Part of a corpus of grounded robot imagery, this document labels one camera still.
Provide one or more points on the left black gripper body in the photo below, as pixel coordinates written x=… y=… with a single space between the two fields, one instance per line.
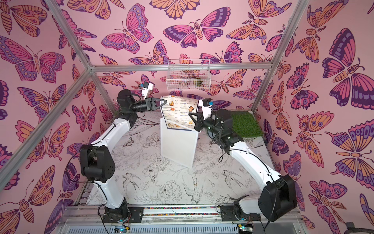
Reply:
x=142 y=107

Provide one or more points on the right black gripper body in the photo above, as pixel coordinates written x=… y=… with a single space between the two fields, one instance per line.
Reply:
x=201 y=122

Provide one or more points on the laminated dim sum menu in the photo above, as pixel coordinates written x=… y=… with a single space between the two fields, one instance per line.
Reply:
x=176 y=112

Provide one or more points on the green artificial grass mat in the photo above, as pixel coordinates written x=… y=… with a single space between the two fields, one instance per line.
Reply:
x=245 y=124

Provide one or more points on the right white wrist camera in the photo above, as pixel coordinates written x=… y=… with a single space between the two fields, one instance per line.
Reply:
x=206 y=105

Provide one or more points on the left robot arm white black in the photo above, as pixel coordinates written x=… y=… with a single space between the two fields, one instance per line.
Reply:
x=96 y=161

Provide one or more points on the aluminium front rail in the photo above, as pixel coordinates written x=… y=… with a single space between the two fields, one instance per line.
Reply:
x=175 y=219

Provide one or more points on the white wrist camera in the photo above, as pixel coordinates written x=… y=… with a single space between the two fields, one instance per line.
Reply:
x=206 y=105
x=146 y=87

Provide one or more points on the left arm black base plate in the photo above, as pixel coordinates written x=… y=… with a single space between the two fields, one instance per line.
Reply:
x=130 y=215

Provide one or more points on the white cutting board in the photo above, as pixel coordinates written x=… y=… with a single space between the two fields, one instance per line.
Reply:
x=178 y=145

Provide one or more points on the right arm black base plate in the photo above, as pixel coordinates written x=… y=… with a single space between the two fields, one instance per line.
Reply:
x=230 y=213

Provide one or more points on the small green circuit board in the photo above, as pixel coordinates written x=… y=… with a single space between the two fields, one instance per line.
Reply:
x=122 y=230

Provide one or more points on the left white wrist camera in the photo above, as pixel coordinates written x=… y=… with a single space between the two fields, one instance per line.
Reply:
x=146 y=87

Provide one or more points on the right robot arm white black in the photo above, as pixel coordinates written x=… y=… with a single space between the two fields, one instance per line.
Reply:
x=278 y=196

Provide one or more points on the white wire rack basket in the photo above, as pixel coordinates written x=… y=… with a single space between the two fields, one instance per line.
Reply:
x=189 y=77

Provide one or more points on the aluminium cage frame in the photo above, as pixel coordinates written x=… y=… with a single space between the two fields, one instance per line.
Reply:
x=29 y=199

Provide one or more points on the right small circuit board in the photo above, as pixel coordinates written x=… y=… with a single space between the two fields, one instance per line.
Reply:
x=245 y=228

